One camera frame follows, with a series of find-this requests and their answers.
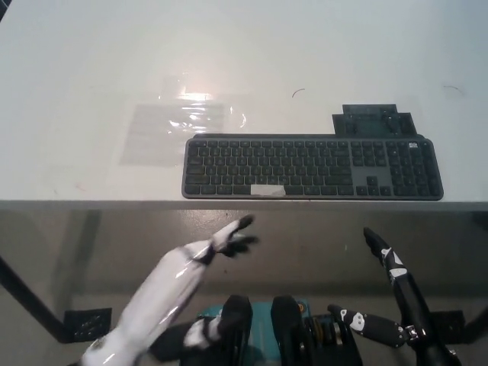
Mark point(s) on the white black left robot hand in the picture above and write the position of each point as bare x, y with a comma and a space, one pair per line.
164, 282

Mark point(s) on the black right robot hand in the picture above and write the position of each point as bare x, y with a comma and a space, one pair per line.
411, 301

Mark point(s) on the black ribbed left robot block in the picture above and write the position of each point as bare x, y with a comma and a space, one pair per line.
238, 309

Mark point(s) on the black ribbed robot block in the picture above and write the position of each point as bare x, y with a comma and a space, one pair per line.
287, 320
238, 309

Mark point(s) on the black robot legs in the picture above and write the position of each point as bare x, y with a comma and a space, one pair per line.
261, 324

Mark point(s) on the black ribbed right robot block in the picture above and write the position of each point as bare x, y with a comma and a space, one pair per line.
287, 320

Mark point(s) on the dark grey full-size keyboard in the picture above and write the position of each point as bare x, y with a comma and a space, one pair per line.
301, 158

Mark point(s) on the black table foot plate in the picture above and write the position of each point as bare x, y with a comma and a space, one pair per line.
450, 320
87, 322

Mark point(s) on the black table leg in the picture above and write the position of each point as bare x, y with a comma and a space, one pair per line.
30, 297

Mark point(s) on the white tape strip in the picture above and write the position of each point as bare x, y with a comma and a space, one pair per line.
267, 190

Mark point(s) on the clear plastic sheet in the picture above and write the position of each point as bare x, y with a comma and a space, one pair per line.
156, 131

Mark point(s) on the black stepped mounting plate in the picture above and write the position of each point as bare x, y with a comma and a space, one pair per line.
366, 122

